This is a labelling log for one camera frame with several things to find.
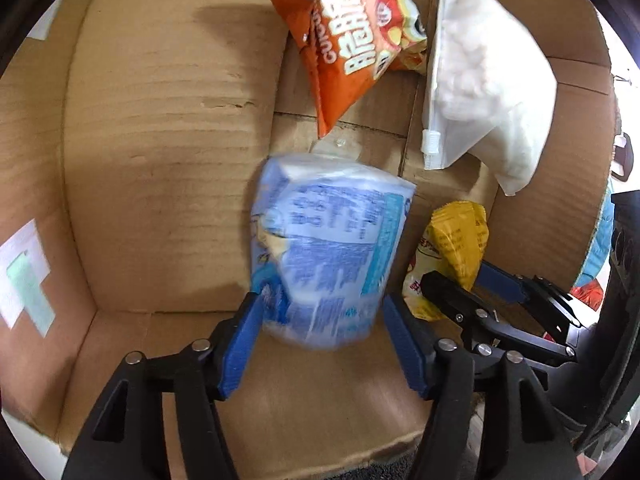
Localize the yellow snack packet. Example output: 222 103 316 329
402 200 489 322

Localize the cyan cow print packet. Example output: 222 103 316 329
574 182 615 287

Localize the light blue printed packet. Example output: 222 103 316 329
250 153 416 350

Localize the white stuffing zip bag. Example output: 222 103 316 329
421 0 558 196

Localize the red snack packet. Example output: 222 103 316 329
570 278 604 311

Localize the orange panda snack bag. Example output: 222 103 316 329
271 0 427 139

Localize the brown cardboard box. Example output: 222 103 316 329
1 0 614 452

